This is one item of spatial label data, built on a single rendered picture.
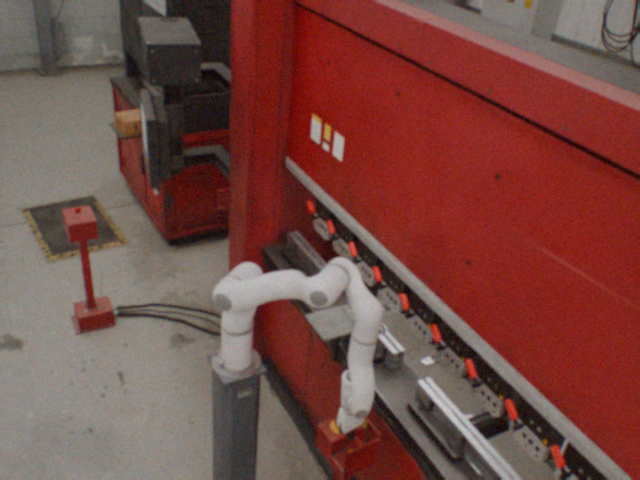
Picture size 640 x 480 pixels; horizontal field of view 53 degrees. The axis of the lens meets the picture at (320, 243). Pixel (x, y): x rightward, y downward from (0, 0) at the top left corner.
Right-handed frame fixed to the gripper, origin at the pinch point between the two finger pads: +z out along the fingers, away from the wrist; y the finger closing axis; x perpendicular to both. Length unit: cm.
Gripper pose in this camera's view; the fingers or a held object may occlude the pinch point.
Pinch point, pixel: (350, 434)
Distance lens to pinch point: 255.5
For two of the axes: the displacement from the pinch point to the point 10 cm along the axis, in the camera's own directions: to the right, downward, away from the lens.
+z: -0.1, 8.3, 5.6
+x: 5.4, 4.8, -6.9
